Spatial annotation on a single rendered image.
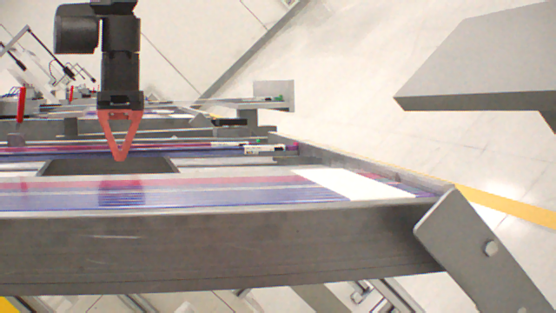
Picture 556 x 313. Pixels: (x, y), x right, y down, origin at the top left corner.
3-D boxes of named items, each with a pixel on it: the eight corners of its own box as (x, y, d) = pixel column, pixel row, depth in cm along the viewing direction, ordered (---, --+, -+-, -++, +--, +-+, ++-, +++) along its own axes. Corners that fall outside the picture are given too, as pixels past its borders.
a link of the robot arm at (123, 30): (144, 9, 93) (136, 14, 98) (96, 9, 90) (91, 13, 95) (143, 58, 93) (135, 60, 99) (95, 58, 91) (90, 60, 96)
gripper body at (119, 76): (96, 104, 90) (97, 49, 89) (98, 103, 100) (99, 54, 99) (143, 104, 91) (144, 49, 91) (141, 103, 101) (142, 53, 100)
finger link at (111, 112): (95, 163, 93) (95, 95, 92) (97, 157, 99) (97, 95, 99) (143, 162, 94) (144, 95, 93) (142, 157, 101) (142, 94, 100)
